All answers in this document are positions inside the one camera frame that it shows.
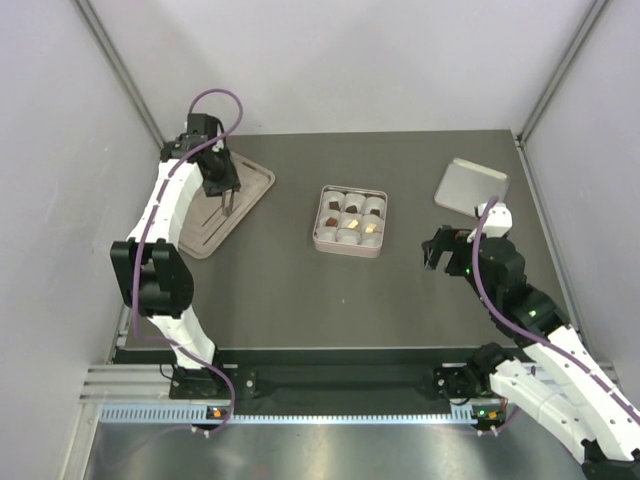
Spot silver metal tray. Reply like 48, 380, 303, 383
179, 153, 275, 260

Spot pink chocolate tin box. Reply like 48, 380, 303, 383
312, 185, 388, 259

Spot white slotted cable duct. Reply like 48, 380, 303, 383
99, 404, 506, 425

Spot metal tongs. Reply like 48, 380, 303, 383
221, 189, 237, 218

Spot silver tin lid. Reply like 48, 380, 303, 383
434, 158, 510, 217

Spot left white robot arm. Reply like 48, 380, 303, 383
110, 113, 241, 399

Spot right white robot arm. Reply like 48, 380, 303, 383
422, 198, 639, 479

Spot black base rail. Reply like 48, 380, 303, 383
167, 347, 491, 415

